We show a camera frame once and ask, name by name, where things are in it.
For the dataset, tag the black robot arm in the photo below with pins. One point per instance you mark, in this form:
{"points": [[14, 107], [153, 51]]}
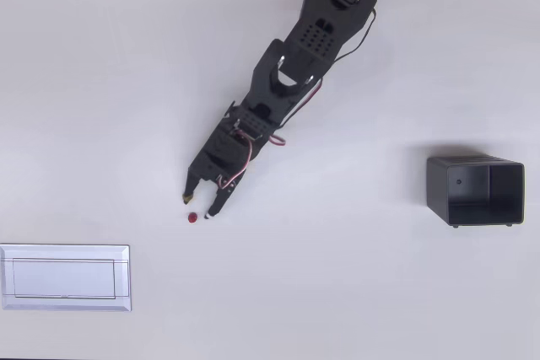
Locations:
{"points": [[304, 52]]}

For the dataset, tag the small red cube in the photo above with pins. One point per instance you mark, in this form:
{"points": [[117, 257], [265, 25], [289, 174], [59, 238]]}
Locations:
{"points": [[192, 217]]}

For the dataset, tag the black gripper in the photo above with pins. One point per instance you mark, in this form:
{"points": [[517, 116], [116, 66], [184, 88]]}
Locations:
{"points": [[205, 171]]}

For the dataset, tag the black open box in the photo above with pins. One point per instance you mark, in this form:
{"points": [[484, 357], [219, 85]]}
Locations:
{"points": [[476, 191]]}

